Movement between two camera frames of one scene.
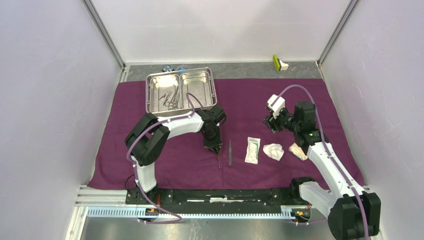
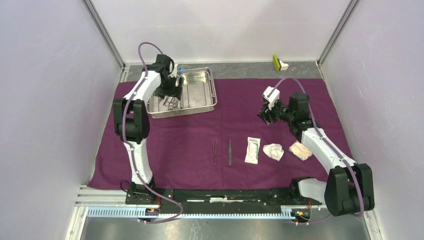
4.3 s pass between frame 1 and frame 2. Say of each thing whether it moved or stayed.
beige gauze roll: stayed
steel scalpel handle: stayed
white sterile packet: stayed
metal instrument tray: stayed
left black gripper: moved
